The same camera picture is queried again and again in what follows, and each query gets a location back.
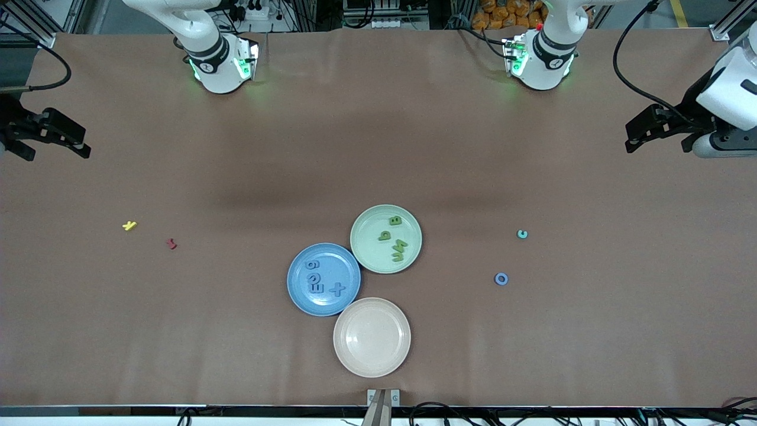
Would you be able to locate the metal table edge bracket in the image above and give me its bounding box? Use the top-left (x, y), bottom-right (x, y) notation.
top-left (362, 388), bottom-right (402, 426)

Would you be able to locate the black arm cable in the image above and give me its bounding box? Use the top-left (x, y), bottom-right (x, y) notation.
top-left (0, 18), bottom-right (73, 92)
top-left (613, 0), bottom-right (698, 117)

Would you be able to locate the green plate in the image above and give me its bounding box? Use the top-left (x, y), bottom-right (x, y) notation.
top-left (350, 204), bottom-right (423, 275)

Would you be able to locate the orange bags pile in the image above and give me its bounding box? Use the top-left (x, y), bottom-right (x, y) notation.
top-left (471, 0), bottom-right (548, 30)

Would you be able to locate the beige plate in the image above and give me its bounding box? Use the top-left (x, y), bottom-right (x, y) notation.
top-left (333, 297), bottom-right (412, 378)

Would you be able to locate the blue plate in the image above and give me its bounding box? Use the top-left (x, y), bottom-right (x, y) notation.
top-left (287, 243), bottom-right (361, 317)

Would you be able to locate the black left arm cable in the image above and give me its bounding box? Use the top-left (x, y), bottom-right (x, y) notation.
top-left (613, 0), bottom-right (698, 117)

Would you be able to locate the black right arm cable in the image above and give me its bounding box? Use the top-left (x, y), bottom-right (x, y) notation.
top-left (0, 18), bottom-right (73, 92)

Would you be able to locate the aluminium frame profile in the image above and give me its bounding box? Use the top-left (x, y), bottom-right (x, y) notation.
top-left (0, 28), bottom-right (57, 49)
top-left (710, 0), bottom-right (757, 42)

